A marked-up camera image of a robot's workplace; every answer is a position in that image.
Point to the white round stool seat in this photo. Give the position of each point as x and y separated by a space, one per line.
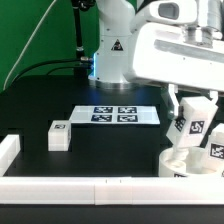
198 163

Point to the white U-shaped fence frame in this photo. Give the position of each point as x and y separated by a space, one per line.
102 191

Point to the white marker sheet with tags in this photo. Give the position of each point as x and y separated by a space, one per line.
140 115

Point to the black pole with cables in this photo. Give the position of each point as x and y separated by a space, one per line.
82 62

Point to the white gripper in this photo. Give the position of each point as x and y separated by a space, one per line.
178 42

